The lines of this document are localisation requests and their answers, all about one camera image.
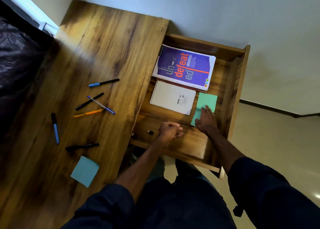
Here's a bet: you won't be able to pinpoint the person's right hand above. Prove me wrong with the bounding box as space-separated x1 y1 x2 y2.
195 105 218 134

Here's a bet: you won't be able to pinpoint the person's left hand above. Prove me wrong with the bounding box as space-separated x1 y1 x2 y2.
157 122 184 143

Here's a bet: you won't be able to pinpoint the light green sticky note pad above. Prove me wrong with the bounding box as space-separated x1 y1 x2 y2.
190 109 203 127

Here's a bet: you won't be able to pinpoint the person's right forearm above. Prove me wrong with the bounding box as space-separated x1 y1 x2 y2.
207 129 247 175

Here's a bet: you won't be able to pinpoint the person's left forearm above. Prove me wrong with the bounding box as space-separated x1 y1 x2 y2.
114 138 166 202

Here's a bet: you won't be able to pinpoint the wooden drawer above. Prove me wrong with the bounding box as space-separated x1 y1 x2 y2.
129 33 251 180

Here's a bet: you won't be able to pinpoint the white spiral notebook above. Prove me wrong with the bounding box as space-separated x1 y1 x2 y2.
149 81 196 116

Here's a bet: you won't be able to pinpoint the person's blue trousers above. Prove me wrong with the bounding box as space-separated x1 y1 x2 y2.
147 156 217 187

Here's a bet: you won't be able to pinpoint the purple softcover book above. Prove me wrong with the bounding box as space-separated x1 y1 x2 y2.
152 44 216 91

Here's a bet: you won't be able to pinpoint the dark baseboard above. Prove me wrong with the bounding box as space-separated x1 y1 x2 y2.
239 99 320 118

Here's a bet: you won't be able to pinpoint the grey pen with purple cap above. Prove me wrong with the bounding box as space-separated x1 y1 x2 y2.
87 96 116 115

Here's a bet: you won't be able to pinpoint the black pen with blue cap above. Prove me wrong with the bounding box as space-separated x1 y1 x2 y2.
88 78 120 88

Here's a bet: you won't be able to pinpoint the orange pen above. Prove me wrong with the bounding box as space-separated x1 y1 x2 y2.
73 109 106 118

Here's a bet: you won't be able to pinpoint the slim black pen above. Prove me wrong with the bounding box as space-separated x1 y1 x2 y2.
75 93 105 111

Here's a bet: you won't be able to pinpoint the blue sticky note pad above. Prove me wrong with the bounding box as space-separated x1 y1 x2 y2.
70 156 100 188

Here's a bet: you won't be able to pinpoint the person's dark blue shirt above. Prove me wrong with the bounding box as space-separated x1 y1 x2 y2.
61 157 320 229

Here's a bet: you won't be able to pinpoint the wooden desk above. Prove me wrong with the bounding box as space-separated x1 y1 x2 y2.
0 0 170 229

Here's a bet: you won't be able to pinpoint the blue and black marker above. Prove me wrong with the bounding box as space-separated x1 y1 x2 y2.
51 113 60 145

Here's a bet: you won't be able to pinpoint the black plastic sheet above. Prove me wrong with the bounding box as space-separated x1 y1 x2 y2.
0 0 54 143

